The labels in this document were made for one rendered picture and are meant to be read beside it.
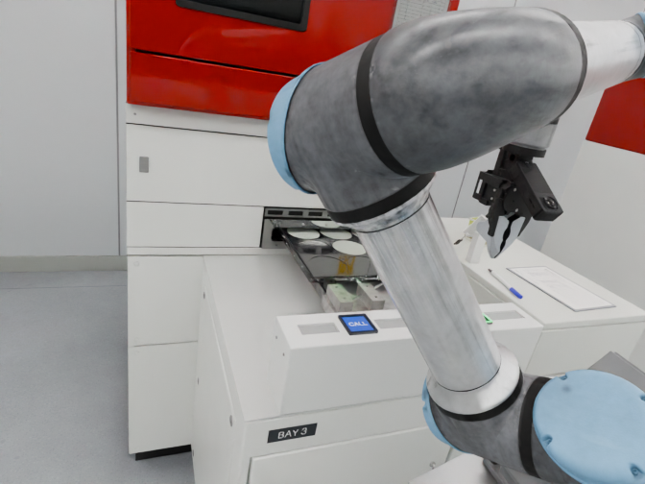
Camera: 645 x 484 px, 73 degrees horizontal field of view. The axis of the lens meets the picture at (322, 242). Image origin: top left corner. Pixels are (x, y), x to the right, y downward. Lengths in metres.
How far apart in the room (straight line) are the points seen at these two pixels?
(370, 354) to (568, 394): 0.34
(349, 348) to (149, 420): 1.01
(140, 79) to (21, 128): 1.70
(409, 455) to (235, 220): 0.74
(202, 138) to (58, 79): 1.58
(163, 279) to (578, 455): 1.08
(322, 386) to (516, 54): 0.61
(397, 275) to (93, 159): 2.42
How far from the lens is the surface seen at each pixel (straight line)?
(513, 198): 0.83
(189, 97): 1.11
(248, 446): 0.83
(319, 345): 0.73
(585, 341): 1.16
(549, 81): 0.35
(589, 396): 0.56
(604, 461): 0.54
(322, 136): 0.37
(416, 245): 0.43
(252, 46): 1.13
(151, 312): 1.37
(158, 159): 1.19
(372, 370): 0.81
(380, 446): 0.97
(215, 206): 1.24
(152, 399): 1.57
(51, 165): 2.78
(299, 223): 1.30
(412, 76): 0.32
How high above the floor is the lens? 1.38
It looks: 22 degrees down
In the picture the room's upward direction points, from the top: 10 degrees clockwise
